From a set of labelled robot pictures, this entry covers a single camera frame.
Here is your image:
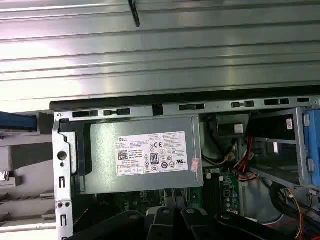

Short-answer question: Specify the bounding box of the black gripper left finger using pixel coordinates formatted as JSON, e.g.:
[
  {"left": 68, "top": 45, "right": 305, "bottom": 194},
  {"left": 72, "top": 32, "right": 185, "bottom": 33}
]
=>
[{"left": 66, "top": 206, "right": 175, "bottom": 240}]

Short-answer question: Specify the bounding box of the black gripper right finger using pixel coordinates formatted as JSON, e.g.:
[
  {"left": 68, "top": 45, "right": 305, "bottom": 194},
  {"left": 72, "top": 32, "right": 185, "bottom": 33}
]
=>
[{"left": 180, "top": 207, "right": 285, "bottom": 240}]

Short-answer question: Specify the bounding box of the orange red yellow power wire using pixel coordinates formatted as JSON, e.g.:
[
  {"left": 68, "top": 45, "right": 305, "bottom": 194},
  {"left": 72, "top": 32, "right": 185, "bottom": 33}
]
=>
[{"left": 284, "top": 187, "right": 306, "bottom": 240}]

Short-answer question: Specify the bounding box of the hard disk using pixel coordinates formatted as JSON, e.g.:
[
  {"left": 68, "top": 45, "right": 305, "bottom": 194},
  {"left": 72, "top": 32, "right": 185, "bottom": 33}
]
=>
[{"left": 0, "top": 111, "right": 37, "bottom": 131}]

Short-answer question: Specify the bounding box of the black RAM slot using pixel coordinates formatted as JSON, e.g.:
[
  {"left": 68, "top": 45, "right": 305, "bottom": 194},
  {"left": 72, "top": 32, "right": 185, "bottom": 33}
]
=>
[
  {"left": 213, "top": 173, "right": 226, "bottom": 216},
  {"left": 203, "top": 173, "right": 216, "bottom": 217}
]

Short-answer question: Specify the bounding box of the green motherboard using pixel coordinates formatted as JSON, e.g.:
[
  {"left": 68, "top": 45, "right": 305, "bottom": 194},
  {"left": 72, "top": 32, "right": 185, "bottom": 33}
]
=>
[{"left": 96, "top": 169, "right": 242, "bottom": 221}]

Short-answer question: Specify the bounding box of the grey power supply unit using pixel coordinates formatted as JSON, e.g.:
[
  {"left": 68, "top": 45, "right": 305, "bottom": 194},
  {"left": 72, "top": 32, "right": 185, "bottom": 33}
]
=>
[{"left": 83, "top": 115, "right": 205, "bottom": 195}]

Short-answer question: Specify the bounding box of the metal drive cage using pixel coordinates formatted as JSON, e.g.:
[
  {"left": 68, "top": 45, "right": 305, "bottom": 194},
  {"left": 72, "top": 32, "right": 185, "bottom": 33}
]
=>
[{"left": 246, "top": 107, "right": 310, "bottom": 188}]

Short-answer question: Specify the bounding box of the black open PC case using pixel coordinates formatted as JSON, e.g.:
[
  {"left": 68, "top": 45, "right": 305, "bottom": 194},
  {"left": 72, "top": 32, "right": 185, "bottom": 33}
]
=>
[{"left": 49, "top": 86, "right": 320, "bottom": 240}]

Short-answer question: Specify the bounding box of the grey parts rack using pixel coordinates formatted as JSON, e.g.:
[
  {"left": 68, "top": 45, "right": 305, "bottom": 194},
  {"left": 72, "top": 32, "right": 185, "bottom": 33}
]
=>
[{"left": 0, "top": 109, "right": 58, "bottom": 227}]

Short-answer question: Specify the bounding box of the yellow black wire bundle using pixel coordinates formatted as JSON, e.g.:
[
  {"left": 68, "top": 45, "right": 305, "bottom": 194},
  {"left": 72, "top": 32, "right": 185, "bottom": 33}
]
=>
[{"left": 201, "top": 149, "right": 236, "bottom": 167}]

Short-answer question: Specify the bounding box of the blue plastic drive bracket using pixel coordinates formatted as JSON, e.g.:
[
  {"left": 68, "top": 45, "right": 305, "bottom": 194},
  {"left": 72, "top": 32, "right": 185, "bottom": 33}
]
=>
[{"left": 301, "top": 109, "right": 320, "bottom": 187}]

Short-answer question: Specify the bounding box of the black cable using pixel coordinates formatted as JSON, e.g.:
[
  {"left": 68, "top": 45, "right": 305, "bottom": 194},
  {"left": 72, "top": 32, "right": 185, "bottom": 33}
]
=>
[{"left": 127, "top": 0, "right": 141, "bottom": 28}]

